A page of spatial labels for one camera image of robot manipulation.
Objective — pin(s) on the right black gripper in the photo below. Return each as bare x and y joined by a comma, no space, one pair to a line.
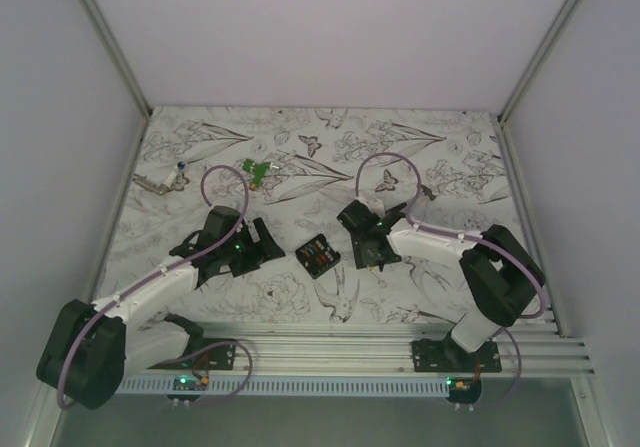
362,259

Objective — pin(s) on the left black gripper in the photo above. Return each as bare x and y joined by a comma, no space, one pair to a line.
258,252

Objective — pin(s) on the black fuse box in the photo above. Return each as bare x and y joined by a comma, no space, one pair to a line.
317,257

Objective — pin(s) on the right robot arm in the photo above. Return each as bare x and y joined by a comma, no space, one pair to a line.
502,277

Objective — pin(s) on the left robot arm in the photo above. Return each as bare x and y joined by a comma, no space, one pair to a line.
94,346

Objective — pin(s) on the floral patterned table mat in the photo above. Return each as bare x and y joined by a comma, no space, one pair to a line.
326,157

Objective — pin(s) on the green connector part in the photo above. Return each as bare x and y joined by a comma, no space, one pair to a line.
258,171

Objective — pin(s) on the left small circuit board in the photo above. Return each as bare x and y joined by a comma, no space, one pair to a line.
190,383

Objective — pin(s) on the small circuit board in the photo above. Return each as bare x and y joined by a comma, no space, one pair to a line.
462,384
190,383

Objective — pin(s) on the right small circuit board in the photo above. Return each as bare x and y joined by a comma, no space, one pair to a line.
462,384

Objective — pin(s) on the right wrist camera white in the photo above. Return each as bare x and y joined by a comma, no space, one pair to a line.
376,206

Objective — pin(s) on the hammer with black handle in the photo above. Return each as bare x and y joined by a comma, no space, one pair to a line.
425,196

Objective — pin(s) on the aluminium rail beam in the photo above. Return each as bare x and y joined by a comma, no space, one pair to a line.
306,350

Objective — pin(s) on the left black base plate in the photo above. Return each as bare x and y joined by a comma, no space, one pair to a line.
219,355

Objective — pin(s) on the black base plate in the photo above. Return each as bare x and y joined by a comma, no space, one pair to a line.
219,355
446,356

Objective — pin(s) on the metal bracket with blue knob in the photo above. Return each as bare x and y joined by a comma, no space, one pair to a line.
175,181

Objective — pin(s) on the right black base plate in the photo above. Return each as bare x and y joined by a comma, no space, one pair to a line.
446,356

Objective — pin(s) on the grey slotted cable duct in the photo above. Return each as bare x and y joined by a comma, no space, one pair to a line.
299,386

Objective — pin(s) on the right aluminium frame post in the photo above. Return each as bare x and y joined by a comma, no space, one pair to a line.
542,52

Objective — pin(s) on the aluminium frame post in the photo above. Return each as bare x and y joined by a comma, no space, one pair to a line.
117,56
542,52

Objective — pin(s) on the left aluminium frame post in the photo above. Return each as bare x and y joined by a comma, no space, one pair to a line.
117,56

